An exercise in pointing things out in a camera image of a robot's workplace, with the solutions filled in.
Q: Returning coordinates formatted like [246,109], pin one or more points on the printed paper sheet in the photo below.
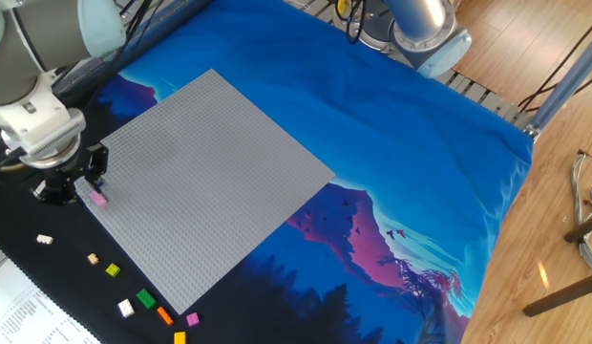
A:
[24,315]

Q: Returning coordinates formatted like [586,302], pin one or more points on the small magenta Lego brick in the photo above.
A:
[193,319]

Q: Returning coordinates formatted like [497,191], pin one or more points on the grey Lego baseplate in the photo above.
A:
[205,191]

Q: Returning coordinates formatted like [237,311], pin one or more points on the yellow Lego brick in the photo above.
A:
[180,338]

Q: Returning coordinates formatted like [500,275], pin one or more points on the lime green Lego brick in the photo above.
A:
[113,270]

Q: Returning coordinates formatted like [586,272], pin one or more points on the aluminium frame beam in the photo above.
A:
[563,86]

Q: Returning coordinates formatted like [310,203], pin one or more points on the white Lego brick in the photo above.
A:
[126,308]

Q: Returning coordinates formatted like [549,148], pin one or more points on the cream small Lego brick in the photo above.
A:
[44,239]

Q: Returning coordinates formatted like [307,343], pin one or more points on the blue mountain landscape cloth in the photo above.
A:
[372,119]

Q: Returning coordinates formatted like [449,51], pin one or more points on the dark green Lego brick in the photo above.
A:
[146,298]

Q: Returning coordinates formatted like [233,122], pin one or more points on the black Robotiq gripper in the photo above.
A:
[64,169]

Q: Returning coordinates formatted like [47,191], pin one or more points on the orange Lego brick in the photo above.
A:
[164,316]

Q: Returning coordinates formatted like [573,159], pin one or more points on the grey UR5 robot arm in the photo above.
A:
[28,48]

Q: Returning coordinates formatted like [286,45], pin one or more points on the tan small Lego brick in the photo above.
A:
[93,259]

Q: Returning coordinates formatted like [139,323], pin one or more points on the large pink Lego brick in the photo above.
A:
[98,199]

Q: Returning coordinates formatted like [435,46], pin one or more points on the dark wooden stool leg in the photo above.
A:
[563,294]

